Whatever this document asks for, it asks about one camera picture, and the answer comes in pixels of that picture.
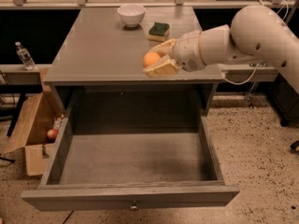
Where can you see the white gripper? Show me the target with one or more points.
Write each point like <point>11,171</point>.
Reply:
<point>187,51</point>

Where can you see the orange fruit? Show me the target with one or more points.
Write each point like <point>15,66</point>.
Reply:
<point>151,58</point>

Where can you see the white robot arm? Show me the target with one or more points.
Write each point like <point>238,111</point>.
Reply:
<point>256,33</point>

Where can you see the grey cabinet counter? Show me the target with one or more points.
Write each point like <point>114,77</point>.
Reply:
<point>101,51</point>

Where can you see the open grey top drawer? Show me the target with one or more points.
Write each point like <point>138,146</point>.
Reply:
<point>151,148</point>

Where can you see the round metal drawer knob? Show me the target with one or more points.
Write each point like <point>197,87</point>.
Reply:
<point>134,207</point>

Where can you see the green and yellow sponge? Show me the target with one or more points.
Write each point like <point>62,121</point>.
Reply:
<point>159,31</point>

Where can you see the white ceramic bowl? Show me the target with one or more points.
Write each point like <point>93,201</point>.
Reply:
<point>131,15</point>

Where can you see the red apple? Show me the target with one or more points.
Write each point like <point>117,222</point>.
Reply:
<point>52,134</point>

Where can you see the clear plastic water bottle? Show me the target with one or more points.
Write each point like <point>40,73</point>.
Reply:
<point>25,57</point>

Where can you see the black stand leg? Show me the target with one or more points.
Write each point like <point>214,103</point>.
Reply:
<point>16,114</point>

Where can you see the open cardboard box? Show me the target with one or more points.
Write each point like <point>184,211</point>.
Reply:
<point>39,114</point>

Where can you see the metal railing ledge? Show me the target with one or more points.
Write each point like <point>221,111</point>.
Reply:
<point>15,74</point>

